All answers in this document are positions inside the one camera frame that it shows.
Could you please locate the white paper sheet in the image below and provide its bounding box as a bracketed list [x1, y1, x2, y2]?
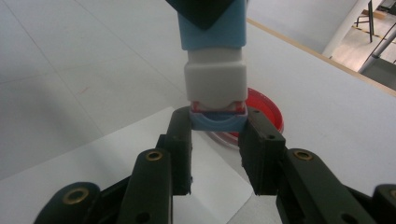
[0, 105, 254, 224]

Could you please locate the black metal chair frame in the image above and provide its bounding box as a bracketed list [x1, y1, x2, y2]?
[354, 0, 396, 45]

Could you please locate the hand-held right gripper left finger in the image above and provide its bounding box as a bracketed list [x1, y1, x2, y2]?
[157, 105, 193, 196]

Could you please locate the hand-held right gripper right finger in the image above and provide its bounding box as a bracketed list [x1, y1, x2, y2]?
[238, 106, 287, 196]

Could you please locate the grey metal pole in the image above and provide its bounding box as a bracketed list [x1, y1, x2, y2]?
[358, 26, 396, 75]

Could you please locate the blue and white stamp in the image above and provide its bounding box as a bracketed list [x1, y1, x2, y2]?
[177, 0, 249, 114]

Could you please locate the blue stamp cap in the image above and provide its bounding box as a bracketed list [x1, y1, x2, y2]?
[189, 105, 249, 133]

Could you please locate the round red ink pad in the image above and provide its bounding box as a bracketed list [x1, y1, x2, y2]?
[206, 87, 285, 149]

